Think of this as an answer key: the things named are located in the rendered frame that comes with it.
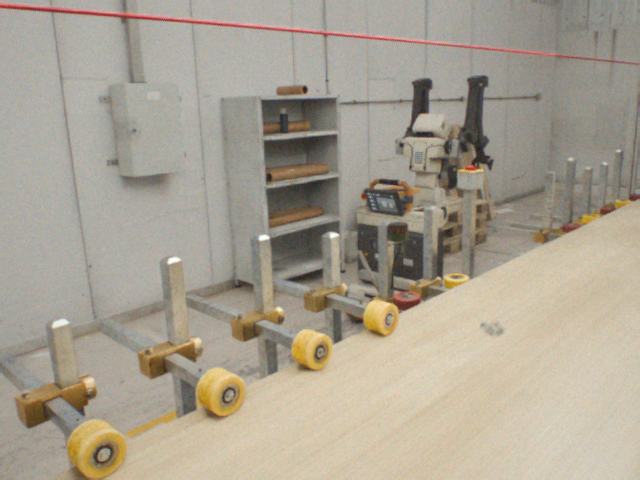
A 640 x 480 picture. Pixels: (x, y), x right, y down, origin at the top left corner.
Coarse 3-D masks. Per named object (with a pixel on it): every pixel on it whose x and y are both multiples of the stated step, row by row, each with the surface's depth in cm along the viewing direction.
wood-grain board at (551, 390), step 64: (576, 256) 204; (448, 320) 149; (512, 320) 148; (576, 320) 146; (256, 384) 119; (320, 384) 118; (384, 384) 117; (448, 384) 116; (512, 384) 115; (576, 384) 114; (128, 448) 97; (192, 448) 97; (256, 448) 96; (320, 448) 96; (384, 448) 95; (448, 448) 94; (512, 448) 94; (576, 448) 93
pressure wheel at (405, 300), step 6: (396, 294) 169; (402, 294) 169; (408, 294) 168; (414, 294) 168; (396, 300) 166; (402, 300) 164; (408, 300) 164; (414, 300) 164; (396, 306) 166; (402, 306) 165; (408, 306) 164; (414, 306) 165
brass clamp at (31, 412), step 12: (48, 384) 106; (84, 384) 107; (36, 396) 102; (48, 396) 102; (60, 396) 104; (72, 396) 106; (84, 396) 107; (24, 408) 99; (36, 408) 101; (24, 420) 101; (36, 420) 101; (48, 420) 103
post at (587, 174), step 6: (588, 168) 293; (588, 174) 293; (588, 180) 294; (582, 186) 296; (588, 186) 294; (582, 192) 297; (588, 192) 295; (582, 198) 298; (588, 198) 296; (582, 204) 298; (588, 204) 297; (582, 210) 299; (588, 210) 298
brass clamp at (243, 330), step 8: (248, 312) 141; (256, 312) 140; (272, 312) 140; (280, 312) 143; (232, 320) 137; (240, 320) 135; (248, 320) 135; (256, 320) 137; (272, 320) 141; (280, 320) 142; (232, 328) 137; (240, 328) 135; (248, 328) 135; (232, 336) 138; (240, 336) 136; (248, 336) 136; (256, 336) 137
